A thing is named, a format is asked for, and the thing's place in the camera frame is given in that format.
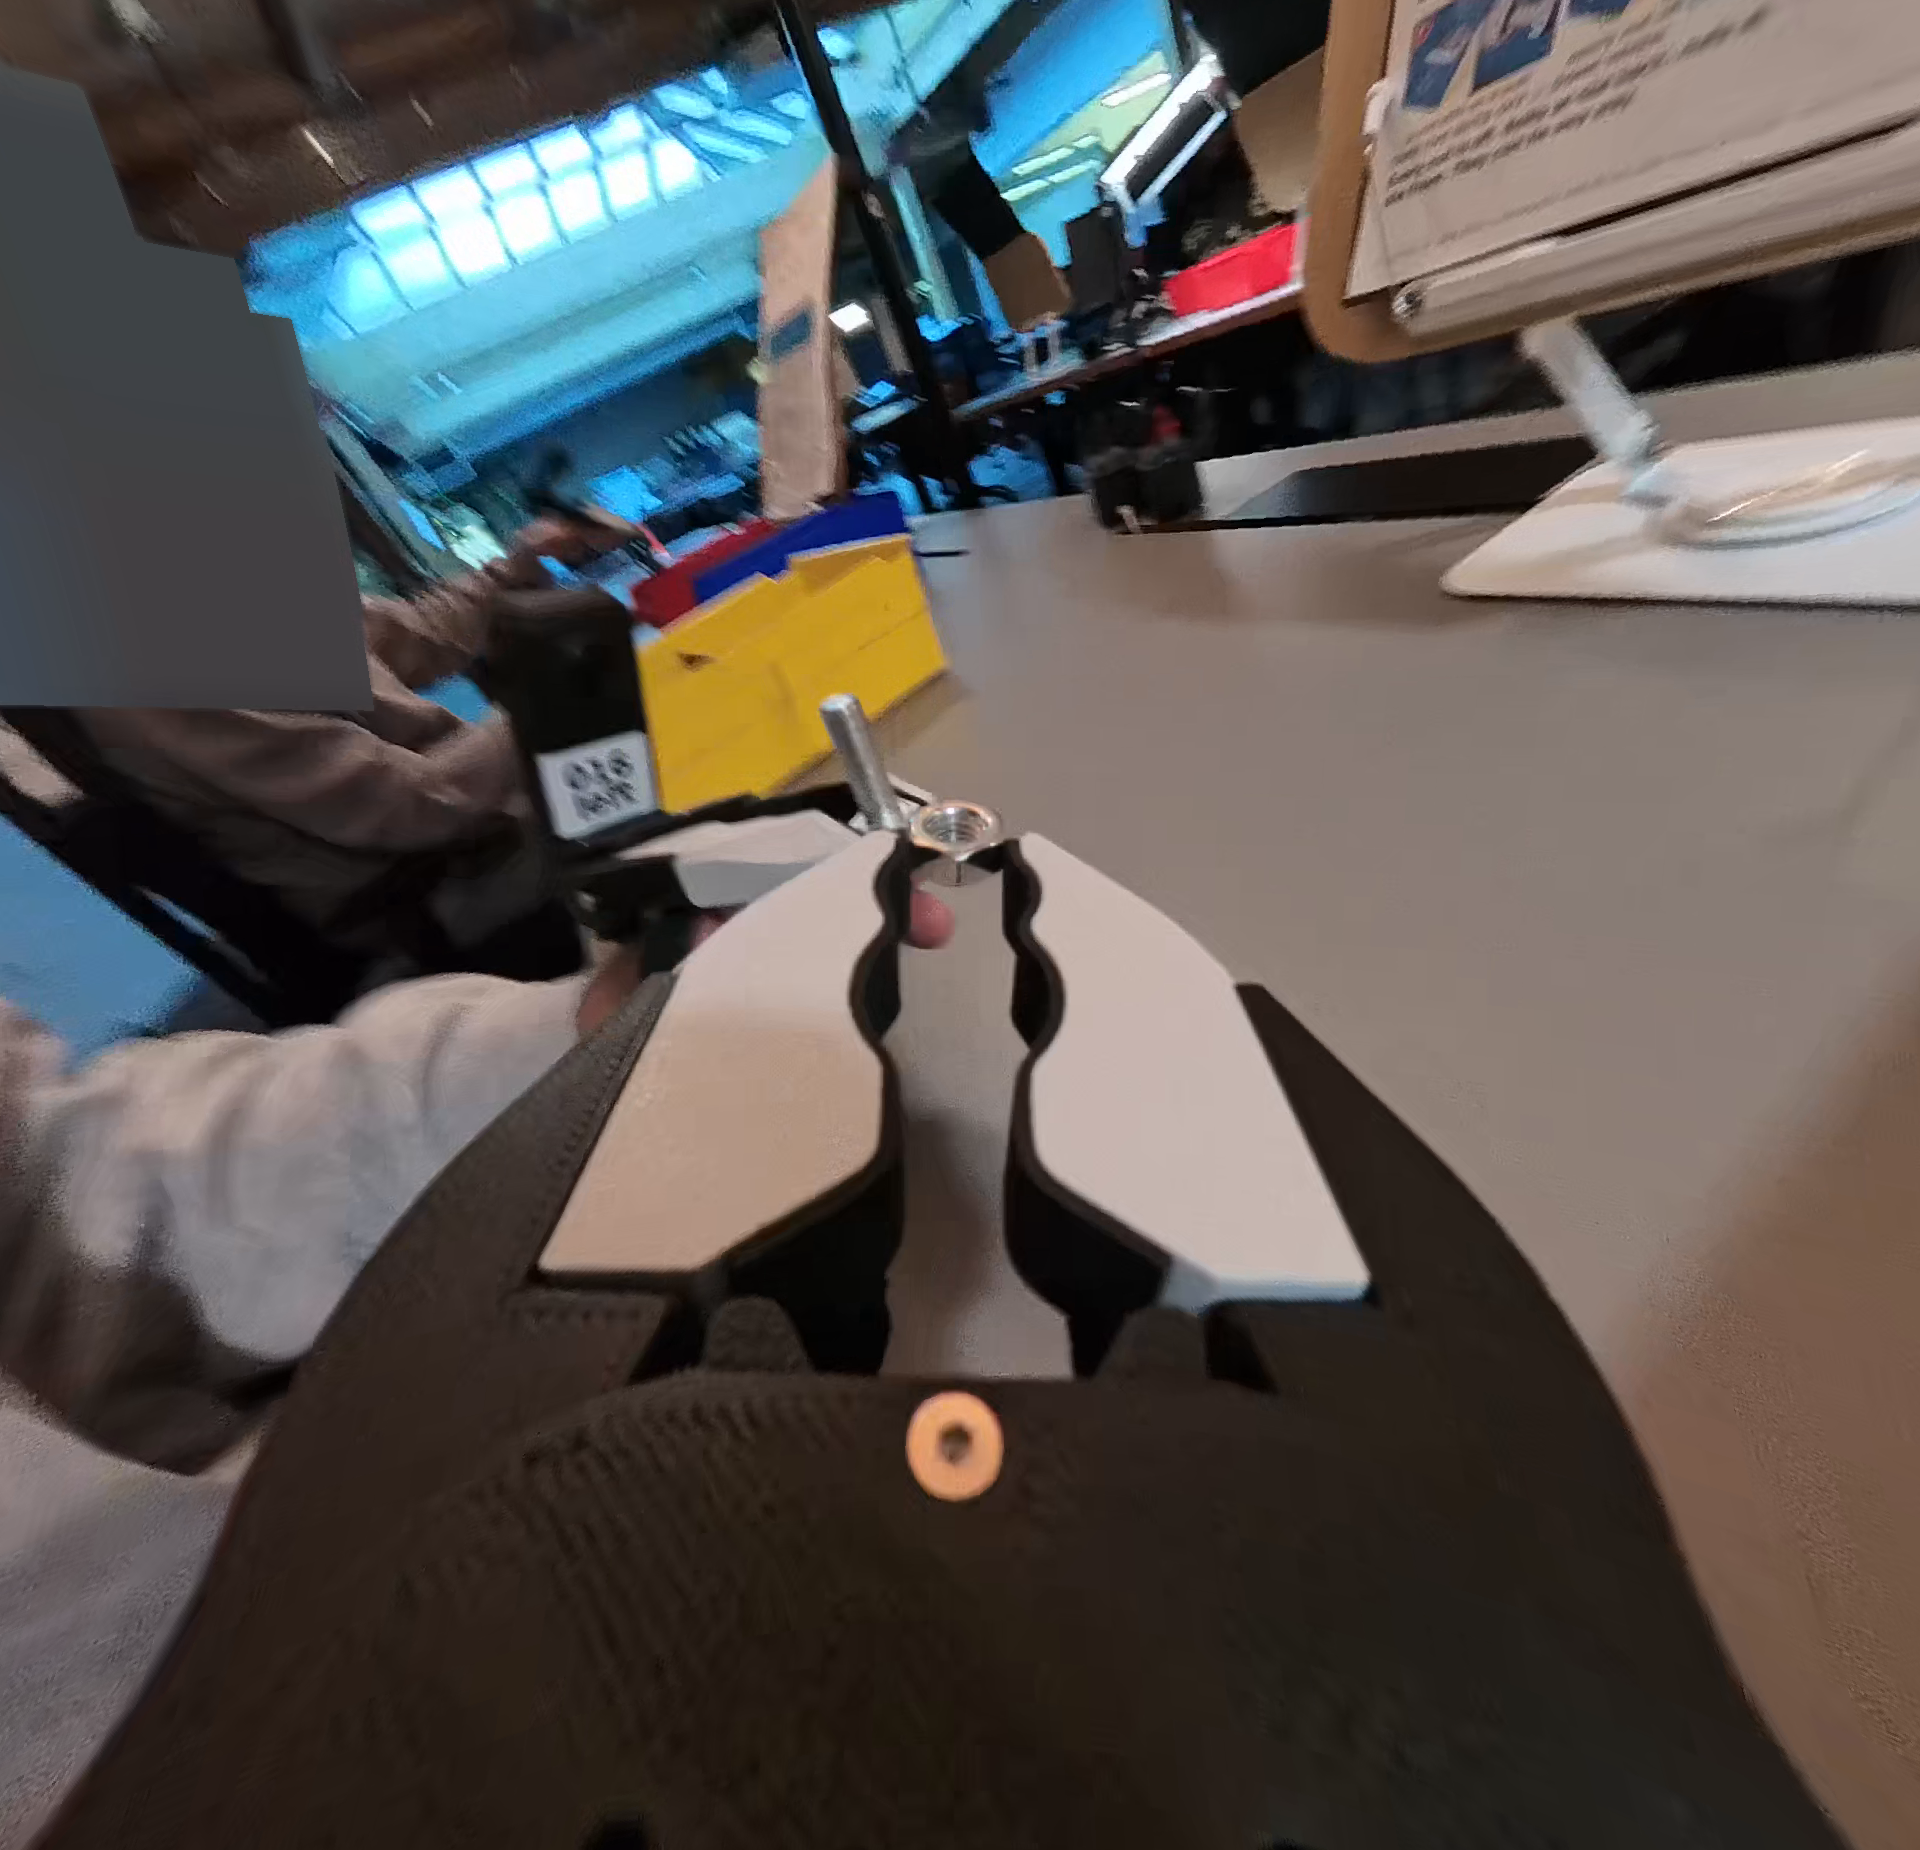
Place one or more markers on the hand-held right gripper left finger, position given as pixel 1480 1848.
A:
pixel 720 1100

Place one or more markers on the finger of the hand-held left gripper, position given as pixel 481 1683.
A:
pixel 764 805
pixel 749 872

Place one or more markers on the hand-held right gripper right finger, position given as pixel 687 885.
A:
pixel 1185 1115

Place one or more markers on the silver bolt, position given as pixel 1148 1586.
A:
pixel 855 755

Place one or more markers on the yellow plastic bin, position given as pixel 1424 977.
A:
pixel 795 666

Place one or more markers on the silver hex nut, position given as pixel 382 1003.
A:
pixel 956 835

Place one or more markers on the person's left forearm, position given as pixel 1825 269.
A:
pixel 299 1131

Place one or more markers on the grey desk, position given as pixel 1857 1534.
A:
pixel 1351 831

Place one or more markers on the person's left hand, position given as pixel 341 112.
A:
pixel 613 998

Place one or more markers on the red storage bin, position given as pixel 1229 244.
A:
pixel 674 586
pixel 1238 272

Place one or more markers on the blue plastic bin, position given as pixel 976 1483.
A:
pixel 839 530

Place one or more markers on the tall cardboard sign board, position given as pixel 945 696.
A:
pixel 798 351

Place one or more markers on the black vertical pole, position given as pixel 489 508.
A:
pixel 855 154

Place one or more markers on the background work table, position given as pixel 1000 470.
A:
pixel 1200 321

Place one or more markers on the black light panel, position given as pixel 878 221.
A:
pixel 1170 132

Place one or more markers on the person's grey sweater torso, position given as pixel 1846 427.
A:
pixel 91 1579

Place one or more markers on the cardboard backing board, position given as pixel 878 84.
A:
pixel 1343 154

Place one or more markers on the printed instruction sheet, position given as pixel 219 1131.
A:
pixel 1621 95

